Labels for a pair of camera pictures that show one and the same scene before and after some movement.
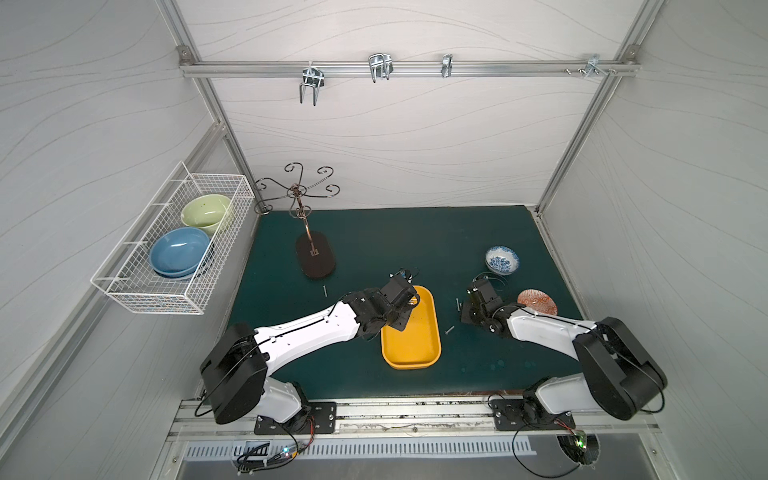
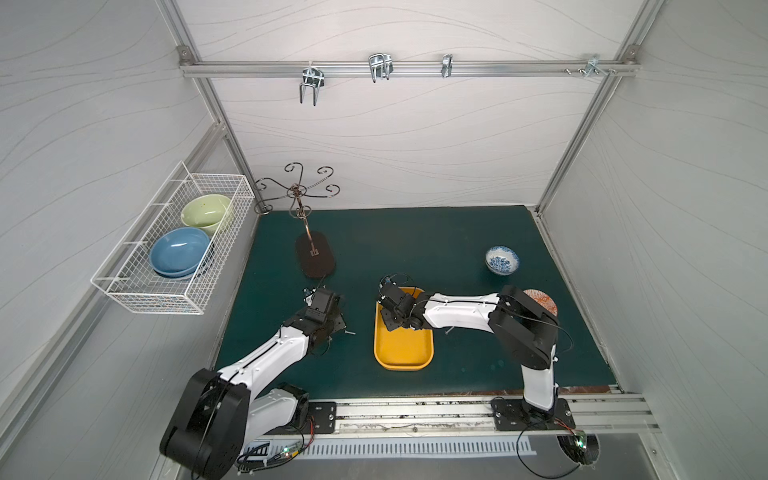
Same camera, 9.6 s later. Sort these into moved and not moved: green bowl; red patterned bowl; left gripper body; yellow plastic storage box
Moved: left gripper body
Not moved: red patterned bowl; yellow plastic storage box; green bowl
